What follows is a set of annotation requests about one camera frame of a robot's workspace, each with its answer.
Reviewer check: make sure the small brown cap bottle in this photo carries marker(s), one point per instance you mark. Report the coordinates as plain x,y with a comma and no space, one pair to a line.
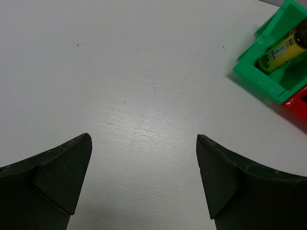
288,47

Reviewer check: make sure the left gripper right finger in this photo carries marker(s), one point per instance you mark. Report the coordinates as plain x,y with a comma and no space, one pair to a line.
242,194

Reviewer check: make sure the green plastic bin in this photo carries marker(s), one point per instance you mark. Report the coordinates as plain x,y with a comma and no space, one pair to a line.
288,79

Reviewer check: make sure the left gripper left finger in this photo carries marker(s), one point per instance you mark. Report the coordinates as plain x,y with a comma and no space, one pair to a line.
42,192

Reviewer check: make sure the red plastic bin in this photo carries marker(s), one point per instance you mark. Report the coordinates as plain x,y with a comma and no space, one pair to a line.
295,109

